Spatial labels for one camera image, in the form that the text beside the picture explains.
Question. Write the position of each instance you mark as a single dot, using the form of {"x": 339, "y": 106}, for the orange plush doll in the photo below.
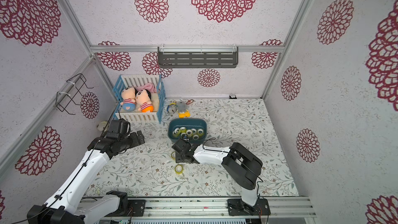
{"x": 143, "y": 100}

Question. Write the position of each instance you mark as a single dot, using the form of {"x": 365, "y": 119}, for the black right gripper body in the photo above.
{"x": 180, "y": 148}

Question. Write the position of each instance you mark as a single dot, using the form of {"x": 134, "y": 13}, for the white and blue toy crib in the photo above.
{"x": 158, "y": 99}

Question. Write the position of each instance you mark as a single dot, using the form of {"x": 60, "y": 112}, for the teal plastic storage box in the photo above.
{"x": 189, "y": 123}

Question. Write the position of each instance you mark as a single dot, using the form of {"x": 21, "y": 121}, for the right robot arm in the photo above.
{"x": 242, "y": 165}

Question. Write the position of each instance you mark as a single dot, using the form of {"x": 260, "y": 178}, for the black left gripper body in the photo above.
{"x": 132, "y": 140}

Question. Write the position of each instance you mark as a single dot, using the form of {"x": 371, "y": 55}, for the grey wall shelf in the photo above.
{"x": 198, "y": 57}

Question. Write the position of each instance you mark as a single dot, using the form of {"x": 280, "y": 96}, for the blue plush doll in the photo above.
{"x": 128, "y": 103}

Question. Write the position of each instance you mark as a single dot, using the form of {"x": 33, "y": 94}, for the pink blanket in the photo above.
{"x": 148, "y": 86}

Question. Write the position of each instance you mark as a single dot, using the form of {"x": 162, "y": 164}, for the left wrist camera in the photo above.
{"x": 118, "y": 129}

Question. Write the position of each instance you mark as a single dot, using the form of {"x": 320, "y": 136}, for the metal base rail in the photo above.
{"x": 208, "y": 210}

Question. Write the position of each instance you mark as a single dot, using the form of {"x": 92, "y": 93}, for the black wire wall rack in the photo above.
{"x": 74, "y": 88}

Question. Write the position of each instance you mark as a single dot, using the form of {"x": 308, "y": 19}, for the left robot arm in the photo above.
{"x": 62, "y": 206}

